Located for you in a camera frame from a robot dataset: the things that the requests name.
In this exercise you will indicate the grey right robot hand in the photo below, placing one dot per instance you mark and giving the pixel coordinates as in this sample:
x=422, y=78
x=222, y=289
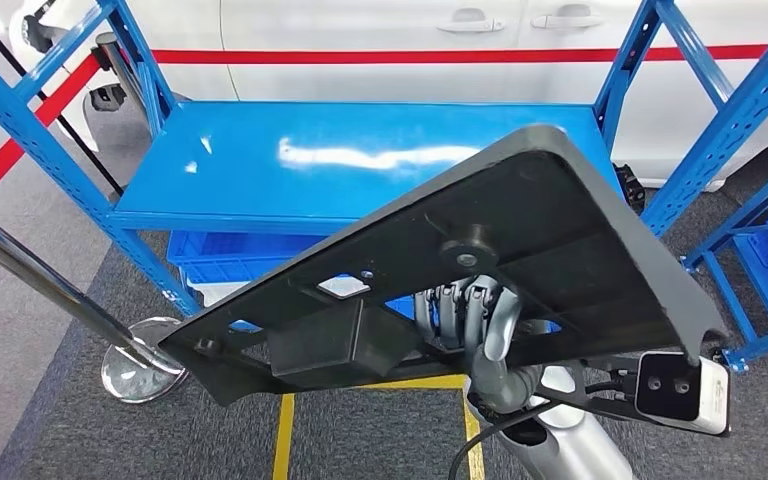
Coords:
x=490, y=318

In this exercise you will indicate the large black plastic panel part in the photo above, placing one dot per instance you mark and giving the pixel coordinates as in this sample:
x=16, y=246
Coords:
x=589, y=218

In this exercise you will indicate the black car support stand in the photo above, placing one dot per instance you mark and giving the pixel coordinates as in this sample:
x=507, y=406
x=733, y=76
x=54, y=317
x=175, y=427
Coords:
x=629, y=189
x=107, y=98

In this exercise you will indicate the yellow floor tape square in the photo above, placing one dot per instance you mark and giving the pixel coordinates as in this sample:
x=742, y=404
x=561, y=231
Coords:
x=282, y=437

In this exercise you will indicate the white car with red stripe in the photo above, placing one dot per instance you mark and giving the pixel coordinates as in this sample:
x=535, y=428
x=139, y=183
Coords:
x=357, y=26

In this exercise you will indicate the red barrier belt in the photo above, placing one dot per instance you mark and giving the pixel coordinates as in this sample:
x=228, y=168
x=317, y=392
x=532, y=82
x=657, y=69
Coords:
x=13, y=146

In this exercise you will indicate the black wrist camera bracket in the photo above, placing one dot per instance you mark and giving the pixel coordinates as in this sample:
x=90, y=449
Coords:
x=622, y=387

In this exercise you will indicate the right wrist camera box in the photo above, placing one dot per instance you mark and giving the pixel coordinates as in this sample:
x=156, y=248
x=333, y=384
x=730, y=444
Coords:
x=669, y=387

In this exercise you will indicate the chrome stanchion post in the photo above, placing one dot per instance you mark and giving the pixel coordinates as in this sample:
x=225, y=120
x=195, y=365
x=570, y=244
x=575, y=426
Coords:
x=116, y=66
x=39, y=272

